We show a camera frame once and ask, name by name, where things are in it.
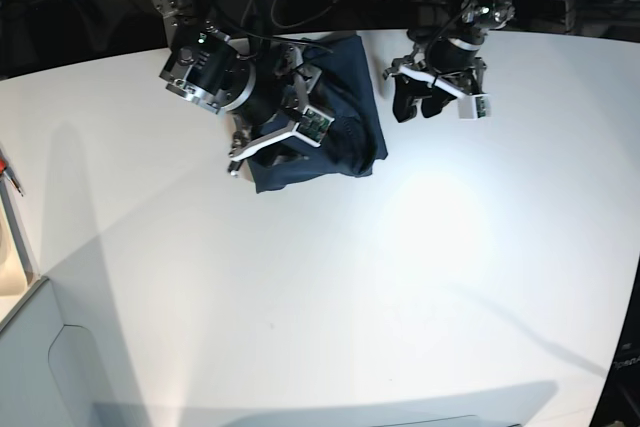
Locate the dark blue T-shirt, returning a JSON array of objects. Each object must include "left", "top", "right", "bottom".
[{"left": 248, "top": 34, "right": 388, "bottom": 193}]

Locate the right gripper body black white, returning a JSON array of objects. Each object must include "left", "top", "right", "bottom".
[{"left": 228, "top": 44, "right": 335, "bottom": 177}]

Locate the red-handled tool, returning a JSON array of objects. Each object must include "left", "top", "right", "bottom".
[{"left": 0, "top": 153, "right": 25, "bottom": 197}]

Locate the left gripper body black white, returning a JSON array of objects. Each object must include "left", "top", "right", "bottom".
[{"left": 383, "top": 36, "right": 492, "bottom": 120}]

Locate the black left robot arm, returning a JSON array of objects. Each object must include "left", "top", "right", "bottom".
[{"left": 383, "top": 0, "right": 515, "bottom": 123}]

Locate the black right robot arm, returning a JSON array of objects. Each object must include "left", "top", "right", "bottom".
[{"left": 152, "top": 0, "right": 334, "bottom": 177}]

